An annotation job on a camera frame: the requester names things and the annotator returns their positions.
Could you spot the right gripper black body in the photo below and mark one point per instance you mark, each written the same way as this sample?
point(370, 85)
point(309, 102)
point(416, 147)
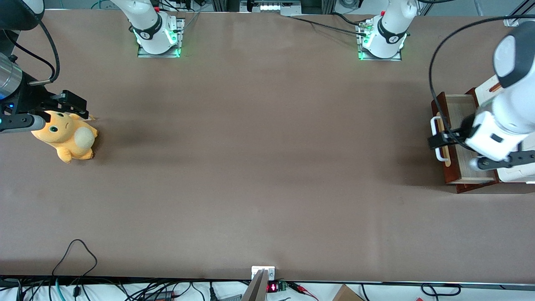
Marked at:
point(30, 101)

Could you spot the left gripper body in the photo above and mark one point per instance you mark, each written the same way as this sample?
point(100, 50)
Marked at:
point(464, 124)

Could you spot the dark wood drawer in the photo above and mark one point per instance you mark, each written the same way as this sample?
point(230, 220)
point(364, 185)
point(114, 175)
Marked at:
point(464, 167)

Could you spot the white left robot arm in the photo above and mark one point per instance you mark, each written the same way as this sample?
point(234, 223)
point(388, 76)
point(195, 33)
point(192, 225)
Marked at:
point(386, 37)

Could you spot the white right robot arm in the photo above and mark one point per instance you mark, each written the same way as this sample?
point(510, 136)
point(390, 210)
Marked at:
point(150, 33)

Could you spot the orange plush toy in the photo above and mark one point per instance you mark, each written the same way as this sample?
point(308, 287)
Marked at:
point(62, 136)

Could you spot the white-topped dark wood cabinet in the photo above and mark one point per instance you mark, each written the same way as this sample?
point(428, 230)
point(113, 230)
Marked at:
point(518, 175)

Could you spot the brown cardboard box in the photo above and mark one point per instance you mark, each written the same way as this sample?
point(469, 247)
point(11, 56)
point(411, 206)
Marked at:
point(347, 294)

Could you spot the black power adapter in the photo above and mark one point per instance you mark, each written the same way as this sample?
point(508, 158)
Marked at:
point(159, 295)

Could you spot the red black clip leads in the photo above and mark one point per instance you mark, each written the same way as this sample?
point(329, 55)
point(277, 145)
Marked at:
point(303, 289)

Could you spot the red display circuit module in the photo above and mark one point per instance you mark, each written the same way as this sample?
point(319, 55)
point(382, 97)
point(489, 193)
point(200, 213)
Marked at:
point(272, 287)

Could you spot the aluminium bar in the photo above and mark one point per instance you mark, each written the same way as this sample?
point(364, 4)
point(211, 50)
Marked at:
point(255, 290)

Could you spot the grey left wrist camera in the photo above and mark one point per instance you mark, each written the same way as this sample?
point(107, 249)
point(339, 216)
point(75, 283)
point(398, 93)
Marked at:
point(480, 163)

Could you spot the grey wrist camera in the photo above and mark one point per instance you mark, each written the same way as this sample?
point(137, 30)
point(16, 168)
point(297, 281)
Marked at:
point(21, 122)
point(480, 163)

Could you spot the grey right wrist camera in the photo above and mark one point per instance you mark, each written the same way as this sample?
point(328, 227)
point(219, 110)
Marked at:
point(21, 122)

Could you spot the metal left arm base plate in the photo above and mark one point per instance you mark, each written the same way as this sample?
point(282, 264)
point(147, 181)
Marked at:
point(382, 59)

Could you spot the aluminium frame profile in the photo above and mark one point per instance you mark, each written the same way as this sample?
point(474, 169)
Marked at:
point(510, 21)

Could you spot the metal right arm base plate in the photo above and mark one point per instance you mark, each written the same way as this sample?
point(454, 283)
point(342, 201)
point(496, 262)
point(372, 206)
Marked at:
point(181, 29)

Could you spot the white metal bracket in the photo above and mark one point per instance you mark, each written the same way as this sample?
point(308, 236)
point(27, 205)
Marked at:
point(269, 272)

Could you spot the lit device on frame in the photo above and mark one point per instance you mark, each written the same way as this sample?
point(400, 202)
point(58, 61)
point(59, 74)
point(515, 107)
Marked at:
point(269, 7)

